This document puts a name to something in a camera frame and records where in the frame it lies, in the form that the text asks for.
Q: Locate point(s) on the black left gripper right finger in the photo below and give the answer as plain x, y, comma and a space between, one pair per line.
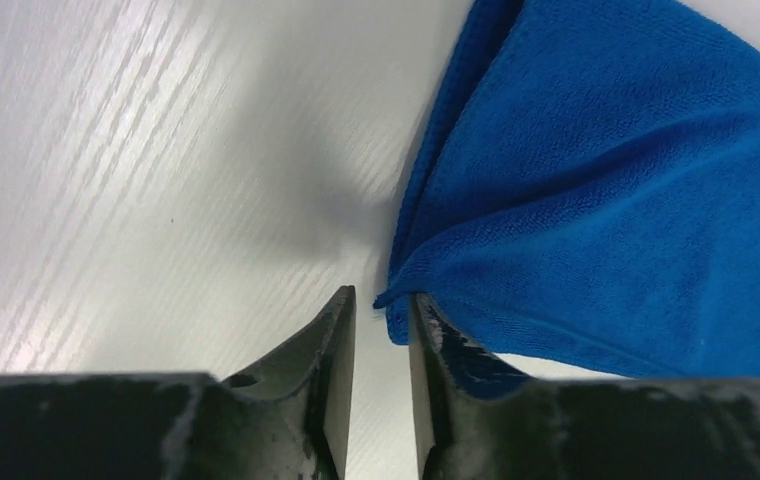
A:
478, 417

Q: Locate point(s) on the blue towel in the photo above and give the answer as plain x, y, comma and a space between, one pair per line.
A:
587, 190

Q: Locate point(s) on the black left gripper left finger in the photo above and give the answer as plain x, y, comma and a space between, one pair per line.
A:
285, 416

